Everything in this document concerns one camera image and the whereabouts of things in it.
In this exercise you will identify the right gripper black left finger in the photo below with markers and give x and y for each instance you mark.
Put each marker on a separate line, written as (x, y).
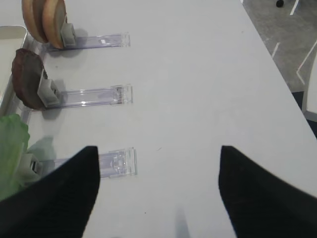
(57, 206)

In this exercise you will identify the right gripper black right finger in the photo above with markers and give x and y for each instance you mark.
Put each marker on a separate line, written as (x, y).
(259, 204)

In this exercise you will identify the clear lettuce holder rail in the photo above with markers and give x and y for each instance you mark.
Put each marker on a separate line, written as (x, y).
(112, 164)

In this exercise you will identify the green lettuce leaf in holder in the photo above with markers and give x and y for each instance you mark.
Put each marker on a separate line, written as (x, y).
(14, 139)

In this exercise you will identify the clear bun holder rail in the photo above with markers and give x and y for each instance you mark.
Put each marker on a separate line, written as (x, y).
(73, 42)

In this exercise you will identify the bun slice near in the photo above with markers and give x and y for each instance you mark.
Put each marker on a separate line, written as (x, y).
(53, 16)

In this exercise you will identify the white rectangular tray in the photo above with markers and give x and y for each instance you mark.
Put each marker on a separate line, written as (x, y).
(11, 38)

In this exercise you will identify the brown meat patty in holder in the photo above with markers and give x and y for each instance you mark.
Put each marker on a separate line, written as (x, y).
(27, 68)

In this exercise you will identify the clear patty holder rail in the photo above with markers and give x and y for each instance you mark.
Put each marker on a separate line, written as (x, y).
(56, 99)

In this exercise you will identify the sesame bun slice far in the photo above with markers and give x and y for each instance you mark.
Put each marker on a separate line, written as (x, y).
(32, 11)

